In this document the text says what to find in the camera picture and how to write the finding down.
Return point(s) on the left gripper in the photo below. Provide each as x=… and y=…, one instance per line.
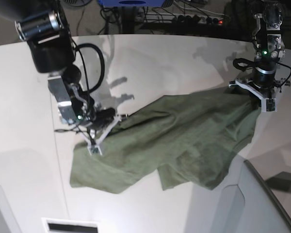
x=263, y=75

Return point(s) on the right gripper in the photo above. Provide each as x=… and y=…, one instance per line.
x=101, y=118

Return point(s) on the green t-shirt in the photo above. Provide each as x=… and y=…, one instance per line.
x=160, y=138

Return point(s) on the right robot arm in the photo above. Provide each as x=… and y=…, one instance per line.
x=43, y=26

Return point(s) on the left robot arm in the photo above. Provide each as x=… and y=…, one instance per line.
x=268, y=42

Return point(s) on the black power strip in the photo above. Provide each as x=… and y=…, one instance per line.
x=196, y=19

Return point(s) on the black table leg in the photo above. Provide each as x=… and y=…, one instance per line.
x=128, y=15

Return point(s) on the blue box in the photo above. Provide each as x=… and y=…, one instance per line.
x=131, y=3

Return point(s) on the white slotted plate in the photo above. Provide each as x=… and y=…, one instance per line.
x=54, y=225

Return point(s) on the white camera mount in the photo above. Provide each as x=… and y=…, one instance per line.
x=94, y=138
x=266, y=96

